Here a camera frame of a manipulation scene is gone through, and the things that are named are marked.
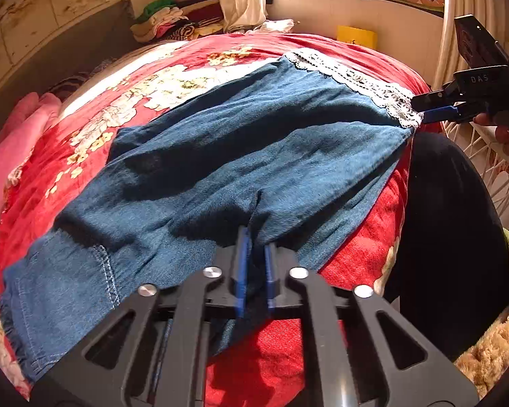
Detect white crumpled cloth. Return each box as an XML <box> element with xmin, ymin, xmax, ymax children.
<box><xmin>247</xmin><ymin>19</ymin><xmax>296</xmax><ymax>35</ymax></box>

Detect pleated cream curtain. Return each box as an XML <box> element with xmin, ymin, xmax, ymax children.
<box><xmin>432</xmin><ymin>0</ymin><xmax>509</xmax><ymax>91</ymax></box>

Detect pile of folded clothes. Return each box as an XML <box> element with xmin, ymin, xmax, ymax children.
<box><xmin>129</xmin><ymin>0</ymin><xmax>226</xmax><ymax>44</ymax></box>

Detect blue denim pants lace hem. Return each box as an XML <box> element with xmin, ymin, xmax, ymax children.
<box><xmin>0</xmin><ymin>50</ymin><xmax>425</xmax><ymax>384</ymax></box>

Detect brown plush fabric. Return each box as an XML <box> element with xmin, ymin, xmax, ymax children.
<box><xmin>454</xmin><ymin>316</ymin><xmax>509</xmax><ymax>398</ymax></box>

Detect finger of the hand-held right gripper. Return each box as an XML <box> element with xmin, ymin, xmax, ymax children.
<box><xmin>421</xmin><ymin>103</ymin><xmax>466</xmax><ymax>125</ymax></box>
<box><xmin>411</xmin><ymin>85</ymin><xmax>461</xmax><ymax>113</ymax></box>

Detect pink blanket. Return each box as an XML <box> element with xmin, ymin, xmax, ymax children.
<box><xmin>0</xmin><ymin>92</ymin><xmax>62</xmax><ymax>272</ymax></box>

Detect striped pillow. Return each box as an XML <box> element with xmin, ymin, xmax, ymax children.
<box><xmin>46</xmin><ymin>60</ymin><xmax>116</xmax><ymax>103</ymax></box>

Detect dark grey headboard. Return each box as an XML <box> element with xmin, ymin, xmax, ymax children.
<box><xmin>0</xmin><ymin>0</ymin><xmax>137</xmax><ymax>159</ymax></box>

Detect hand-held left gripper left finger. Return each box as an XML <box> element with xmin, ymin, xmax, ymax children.
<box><xmin>29</xmin><ymin>226</ymin><xmax>255</xmax><ymax>407</ymax></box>

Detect yellow box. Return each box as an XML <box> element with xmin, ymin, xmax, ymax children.
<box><xmin>336</xmin><ymin>25</ymin><xmax>378</xmax><ymax>50</ymax></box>

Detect red floral blanket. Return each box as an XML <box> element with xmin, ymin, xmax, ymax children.
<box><xmin>0</xmin><ymin>33</ymin><xmax>434</xmax><ymax>407</ymax></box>

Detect white woven chair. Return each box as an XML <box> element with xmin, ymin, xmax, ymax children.
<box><xmin>443</xmin><ymin>121</ymin><xmax>509</xmax><ymax>232</ymax></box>

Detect person's black trouser leg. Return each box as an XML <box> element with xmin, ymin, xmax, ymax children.
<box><xmin>384</xmin><ymin>131</ymin><xmax>509</xmax><ymax>362</ymax></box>

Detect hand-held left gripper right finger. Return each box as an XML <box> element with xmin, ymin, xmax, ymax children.
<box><xmin>263</xmin><ymin>241</ymin><xmax>481</xmax><ymax>407</ymax></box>

